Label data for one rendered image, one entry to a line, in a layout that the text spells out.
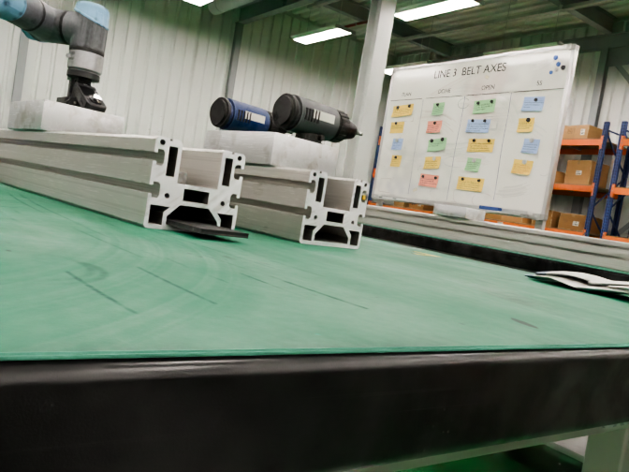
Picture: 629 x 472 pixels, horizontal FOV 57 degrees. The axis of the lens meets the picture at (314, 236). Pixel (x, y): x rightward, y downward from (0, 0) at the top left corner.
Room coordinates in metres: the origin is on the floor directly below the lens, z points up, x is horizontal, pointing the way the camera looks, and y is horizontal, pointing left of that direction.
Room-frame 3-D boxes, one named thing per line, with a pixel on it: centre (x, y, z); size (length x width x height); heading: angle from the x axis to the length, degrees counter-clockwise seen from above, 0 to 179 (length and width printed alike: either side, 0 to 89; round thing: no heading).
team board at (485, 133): (3.96, -0.86, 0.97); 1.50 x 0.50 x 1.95; 36
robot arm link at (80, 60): (1.34, 0.58, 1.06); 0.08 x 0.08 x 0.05
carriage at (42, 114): (0.86, 0.39, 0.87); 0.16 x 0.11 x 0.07; 42
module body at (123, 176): (0.86, 0.39, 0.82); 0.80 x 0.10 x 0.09; 42
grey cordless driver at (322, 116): (1.03, 0.01, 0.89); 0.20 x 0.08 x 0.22; 134
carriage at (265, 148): (0.81, 0.08, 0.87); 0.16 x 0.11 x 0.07; 42
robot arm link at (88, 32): (1.35, 0.58, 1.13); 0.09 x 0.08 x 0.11; 80
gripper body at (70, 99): (1.35, 0.58, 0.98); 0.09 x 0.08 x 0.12; 42
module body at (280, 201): (0.99, 0.25, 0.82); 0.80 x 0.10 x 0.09; 42
